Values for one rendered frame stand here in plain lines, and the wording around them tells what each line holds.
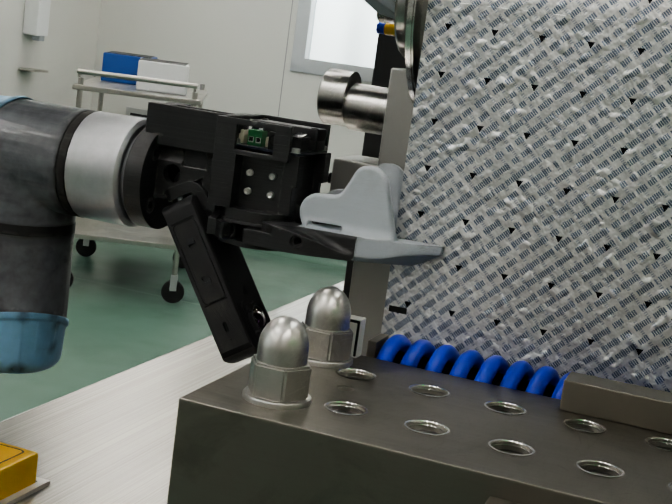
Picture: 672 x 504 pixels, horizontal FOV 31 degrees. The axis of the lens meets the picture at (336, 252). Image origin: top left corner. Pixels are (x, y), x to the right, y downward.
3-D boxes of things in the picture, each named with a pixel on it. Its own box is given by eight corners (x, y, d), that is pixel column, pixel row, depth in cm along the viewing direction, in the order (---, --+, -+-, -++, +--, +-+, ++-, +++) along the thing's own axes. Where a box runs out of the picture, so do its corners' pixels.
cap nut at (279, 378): (258, 384, 67) (269, 303, 66) (321, 398, 66) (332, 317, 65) (230, 399, 63) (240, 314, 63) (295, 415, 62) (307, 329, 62)
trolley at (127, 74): (75, 254, 614) (96, 48, 596) (191, 267, 619) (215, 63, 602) (45, 292, 524) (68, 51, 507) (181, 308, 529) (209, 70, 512)
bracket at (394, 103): (309, 455, 96) (362, 62, 91) (387, 475, 94) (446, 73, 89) (284, 474, 91) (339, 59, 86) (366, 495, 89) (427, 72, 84)
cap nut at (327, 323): (305, 347, 76) (314, 276, 75) (360, 359, 75) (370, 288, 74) (282, 359, 73) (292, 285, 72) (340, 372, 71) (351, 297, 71)
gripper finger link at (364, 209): (440, 180, 74) (299, 156, 77) (426, 276, 75) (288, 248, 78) (454, 177, 77) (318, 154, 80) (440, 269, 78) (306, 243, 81)
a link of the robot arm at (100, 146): (59, 222, 83) (120, 212, 90) (119, 234, 81) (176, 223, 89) (70, 111, 81) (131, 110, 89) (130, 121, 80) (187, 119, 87)
